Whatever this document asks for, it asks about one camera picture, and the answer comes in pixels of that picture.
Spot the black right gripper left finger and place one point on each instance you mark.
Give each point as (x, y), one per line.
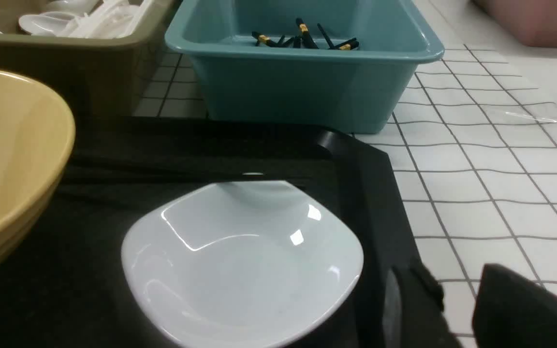
(414, 309)

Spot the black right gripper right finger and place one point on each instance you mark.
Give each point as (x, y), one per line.
(513, 312)

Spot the white square side dish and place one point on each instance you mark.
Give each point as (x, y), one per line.
(240, 264)

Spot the yellow noodle bowl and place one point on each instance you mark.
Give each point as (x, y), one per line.
(37, 135)

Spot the teal plastic bin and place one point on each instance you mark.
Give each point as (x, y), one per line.
(350, 91)

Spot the black chopstick gold band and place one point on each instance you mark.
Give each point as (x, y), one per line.
(306, 37)
(267, 41)
(346, 45)

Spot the black serving tray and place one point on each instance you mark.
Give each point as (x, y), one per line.
(64, 286)

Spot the olive plastic bin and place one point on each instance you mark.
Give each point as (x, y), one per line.
(100, 77)

